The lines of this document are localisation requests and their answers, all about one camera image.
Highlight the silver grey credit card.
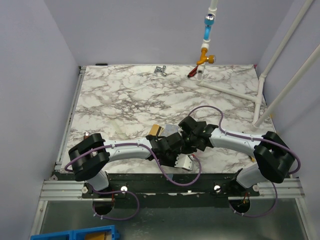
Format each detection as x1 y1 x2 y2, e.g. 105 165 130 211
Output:
164 124 179 135

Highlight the gold credit card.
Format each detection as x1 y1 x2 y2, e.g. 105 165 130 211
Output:
149 124 164 137

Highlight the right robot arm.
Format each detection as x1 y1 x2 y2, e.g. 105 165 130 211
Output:
178 116 295 196

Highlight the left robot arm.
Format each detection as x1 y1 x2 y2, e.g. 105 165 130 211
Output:
65 132 185 198

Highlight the silver metal clamp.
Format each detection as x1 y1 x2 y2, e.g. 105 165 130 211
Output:
154 65 167 77

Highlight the orange pipe valve fitting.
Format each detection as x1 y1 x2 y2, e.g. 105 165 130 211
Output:
196 47 216 66

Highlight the blue plastic bin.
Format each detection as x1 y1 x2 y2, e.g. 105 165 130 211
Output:
30 225 120 240

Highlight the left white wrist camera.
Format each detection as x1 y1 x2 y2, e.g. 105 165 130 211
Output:
174 154 194 171

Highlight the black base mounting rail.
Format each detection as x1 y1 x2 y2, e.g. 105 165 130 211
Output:
82 173 259 209

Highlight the red handled tool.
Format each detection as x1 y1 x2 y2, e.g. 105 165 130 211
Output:
187 66 198 78

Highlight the white PVC pipe frame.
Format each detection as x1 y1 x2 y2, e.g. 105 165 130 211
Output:
196 0 320 131

